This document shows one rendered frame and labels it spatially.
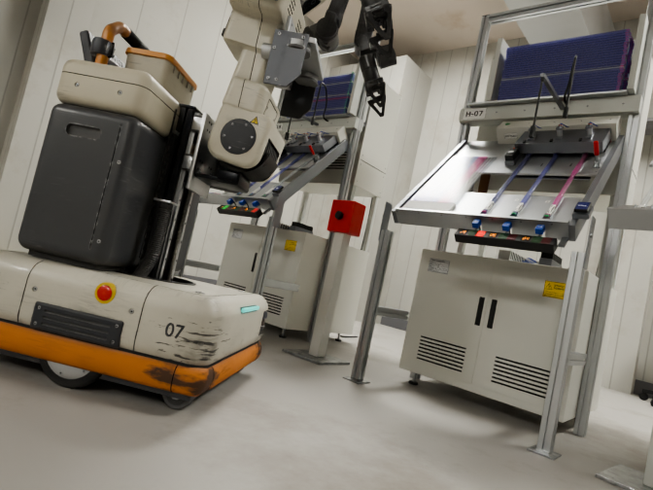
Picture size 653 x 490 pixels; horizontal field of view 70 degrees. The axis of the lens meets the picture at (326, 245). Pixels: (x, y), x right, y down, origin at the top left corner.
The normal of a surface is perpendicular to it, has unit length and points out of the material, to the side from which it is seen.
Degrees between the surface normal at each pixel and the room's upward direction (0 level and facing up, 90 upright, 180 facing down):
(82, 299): 90
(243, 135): 90
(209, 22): 90
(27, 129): 90
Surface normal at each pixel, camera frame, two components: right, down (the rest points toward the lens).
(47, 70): 0.75, 0.11
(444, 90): -0.62, -0.19
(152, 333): -0.08, -0.09
